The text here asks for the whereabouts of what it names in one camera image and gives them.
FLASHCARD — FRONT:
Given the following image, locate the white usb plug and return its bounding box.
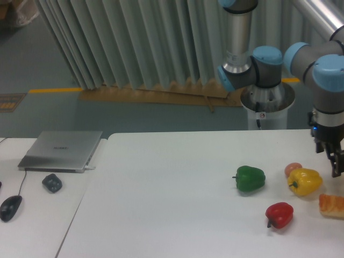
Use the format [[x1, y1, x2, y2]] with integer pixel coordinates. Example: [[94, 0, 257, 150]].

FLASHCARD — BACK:
[[84, 166, 96, 170]]

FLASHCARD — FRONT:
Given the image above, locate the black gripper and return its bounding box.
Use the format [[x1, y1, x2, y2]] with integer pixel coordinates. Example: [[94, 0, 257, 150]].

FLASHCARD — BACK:
[[308, 108, 343, 177]]

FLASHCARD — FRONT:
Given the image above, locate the black mouse cable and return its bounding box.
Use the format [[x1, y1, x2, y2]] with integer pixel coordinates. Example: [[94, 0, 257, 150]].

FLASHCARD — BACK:
[[0, 137, 28, 197]]

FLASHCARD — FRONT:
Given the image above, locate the red bell pepper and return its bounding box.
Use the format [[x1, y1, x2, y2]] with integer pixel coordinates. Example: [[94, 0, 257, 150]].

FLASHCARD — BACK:
[[265, 202, 293, 229]]

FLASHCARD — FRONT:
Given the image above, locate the brown egg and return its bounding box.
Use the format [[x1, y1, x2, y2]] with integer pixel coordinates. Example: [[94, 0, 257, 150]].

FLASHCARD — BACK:
[[284, 162, 303, 177]]

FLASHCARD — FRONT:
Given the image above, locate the brown cardboard sheet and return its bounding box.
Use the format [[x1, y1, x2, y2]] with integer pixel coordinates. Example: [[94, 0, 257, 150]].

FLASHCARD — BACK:
[[78, 78, 243, 112]]

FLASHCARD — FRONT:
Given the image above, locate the pale green pleated curtain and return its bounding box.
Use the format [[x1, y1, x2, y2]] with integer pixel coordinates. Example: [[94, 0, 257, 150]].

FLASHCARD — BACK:
[[36, 1, 227, 90]]

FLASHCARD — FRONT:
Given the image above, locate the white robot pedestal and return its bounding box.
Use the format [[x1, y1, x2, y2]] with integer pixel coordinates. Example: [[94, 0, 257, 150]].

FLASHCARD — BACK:
[[240, 82, 295, 130]]

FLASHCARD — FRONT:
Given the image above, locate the silver closed laptop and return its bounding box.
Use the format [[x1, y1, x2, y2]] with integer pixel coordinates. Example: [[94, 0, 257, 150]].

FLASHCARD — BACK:
[[18, 131, 102, 173]]

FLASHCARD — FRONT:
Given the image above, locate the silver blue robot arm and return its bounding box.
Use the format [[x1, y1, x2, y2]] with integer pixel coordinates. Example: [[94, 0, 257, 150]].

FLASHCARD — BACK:
[[218, 1, 343, 177]]

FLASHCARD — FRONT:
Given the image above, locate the yellow bell pepper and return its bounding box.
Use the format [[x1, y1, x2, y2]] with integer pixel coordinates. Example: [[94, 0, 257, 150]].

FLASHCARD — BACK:
[[287, 168, 323, 196]]

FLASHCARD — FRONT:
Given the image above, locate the black computer mouse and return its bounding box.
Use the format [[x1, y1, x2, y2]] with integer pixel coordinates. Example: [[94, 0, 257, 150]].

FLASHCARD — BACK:
[[1, 195, 23, 222]]

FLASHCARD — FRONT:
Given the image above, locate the green bell pepper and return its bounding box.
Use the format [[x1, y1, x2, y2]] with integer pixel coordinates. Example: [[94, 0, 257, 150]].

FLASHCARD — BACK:
[[232, 166, 266, 192]]

